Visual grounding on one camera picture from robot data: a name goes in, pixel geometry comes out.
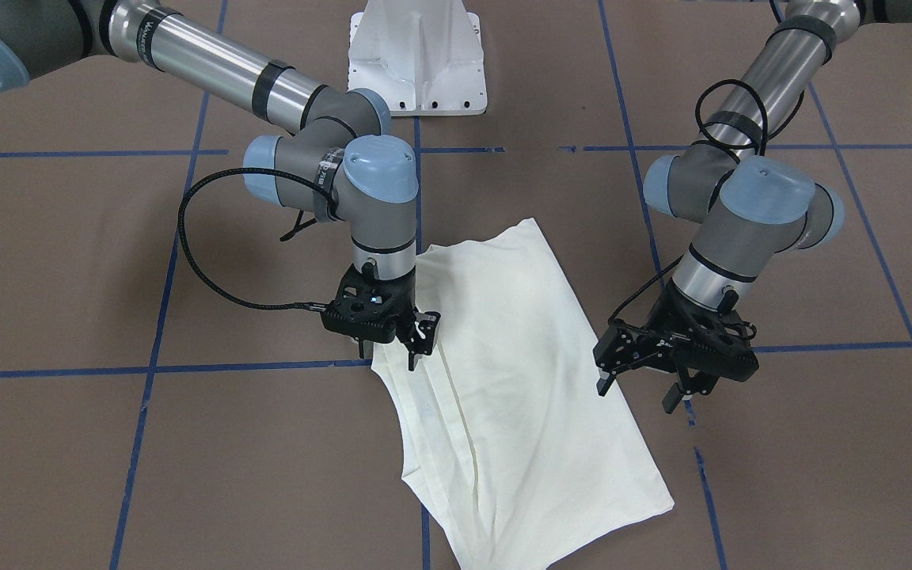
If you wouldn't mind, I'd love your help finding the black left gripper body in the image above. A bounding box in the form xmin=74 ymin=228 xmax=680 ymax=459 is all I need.
xmin=594 ymin=285 xmax=723 ymax=397

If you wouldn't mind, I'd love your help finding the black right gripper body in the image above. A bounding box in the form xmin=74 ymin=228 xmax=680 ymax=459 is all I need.
xmin=341 ymin=266 xmax=441 ymax=353

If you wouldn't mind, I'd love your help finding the cream long-sleeve cat shirt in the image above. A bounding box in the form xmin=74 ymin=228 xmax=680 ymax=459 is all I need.
xmin=370 ymin=218 xmax=675 ymax=569

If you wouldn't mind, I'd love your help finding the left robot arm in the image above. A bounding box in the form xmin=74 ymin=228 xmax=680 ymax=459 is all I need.
xmin=593 ymin=1 xmax=912 ymax=412

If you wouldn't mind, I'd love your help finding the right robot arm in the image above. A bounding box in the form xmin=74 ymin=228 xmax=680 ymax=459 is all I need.
xmin=0 ymin=51 xmax=258 ymax=380

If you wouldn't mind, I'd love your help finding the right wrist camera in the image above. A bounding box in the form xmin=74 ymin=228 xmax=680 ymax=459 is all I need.
xmin=320 ymin=267 xmax=402 ymax=345

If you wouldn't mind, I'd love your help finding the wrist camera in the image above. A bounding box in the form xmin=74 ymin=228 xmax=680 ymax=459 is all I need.
xmin=320 ymin=267 xmax=402 ymax=345
xmin=674 ymin=308 xmax=759 ymax=382

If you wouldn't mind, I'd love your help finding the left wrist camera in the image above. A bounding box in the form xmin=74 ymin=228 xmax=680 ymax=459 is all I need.
xmin=674 ymin=308 xmax=759 ymax=382

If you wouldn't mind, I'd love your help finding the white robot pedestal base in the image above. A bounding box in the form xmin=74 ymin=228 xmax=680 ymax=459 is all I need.
xmin=348 ymin=1 xmax=488 ymax=118

